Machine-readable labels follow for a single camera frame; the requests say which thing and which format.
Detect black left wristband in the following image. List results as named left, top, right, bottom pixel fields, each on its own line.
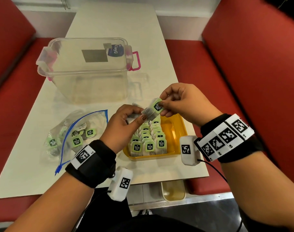
left=65, top=139, right=117, bottom=189

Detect clear zip bag blue seal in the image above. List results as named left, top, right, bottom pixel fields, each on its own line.
left=42, top=109, right=109, bottom=176

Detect clear storage box pink handles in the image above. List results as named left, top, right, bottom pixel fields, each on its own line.
left=36, top=37, right=141, bottom=104

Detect yellow tray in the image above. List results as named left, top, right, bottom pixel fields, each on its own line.
left=122, top=113, right=188, bottom=162

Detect tea bag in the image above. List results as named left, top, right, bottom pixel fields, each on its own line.
left=142, top=97, right=165, bottom=121

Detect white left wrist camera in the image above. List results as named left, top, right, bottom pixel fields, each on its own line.
left=107, top=166, right=134, bottom=202

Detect person's left hand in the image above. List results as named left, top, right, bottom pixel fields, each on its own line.
left=100, top=104, right=147, bottom=154

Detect red bench seat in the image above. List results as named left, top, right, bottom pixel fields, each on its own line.
left=165, top=0, right=294, bottom=196
left=0, top=0, right=53, bottom=223

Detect person's left forearm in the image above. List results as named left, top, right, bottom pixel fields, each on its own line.
left=4, top=172, right=94, bottom=232

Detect black right camera cable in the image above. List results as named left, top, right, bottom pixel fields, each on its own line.
left=197, top=159, right=243, bottom=232

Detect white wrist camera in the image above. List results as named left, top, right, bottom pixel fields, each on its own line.
left=107, top=166, right=134, bottom=202
left=179, top=135, right=202, bottom=166

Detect person's black trousers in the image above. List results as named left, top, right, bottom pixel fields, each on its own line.
left=74, top=188, right=205, bottom=232

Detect rows of green-tagged tea bags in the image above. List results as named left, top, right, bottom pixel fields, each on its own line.
left=129, top=117, right=168, bottom=158

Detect person's black sleeve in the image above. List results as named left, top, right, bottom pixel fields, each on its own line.
left=238, top=208, right=290, bottom=232

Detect yellow lid under table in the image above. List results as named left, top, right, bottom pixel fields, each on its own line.
left=160, top=180, right=187, bottom=202

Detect black right wristband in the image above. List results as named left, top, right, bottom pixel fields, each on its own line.
left=194, top=113, right=266, bottom=164

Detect person's right hand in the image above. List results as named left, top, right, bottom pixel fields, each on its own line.
left=159, top=82, right=224, bottom=128

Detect black wristband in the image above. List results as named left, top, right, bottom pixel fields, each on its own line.
left=65, top=139, right=117, bottom=189
left=194, top=113, right=266, bottom=164

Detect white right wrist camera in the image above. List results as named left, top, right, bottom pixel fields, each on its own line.
left=179, top=135, right=202, bottom=166

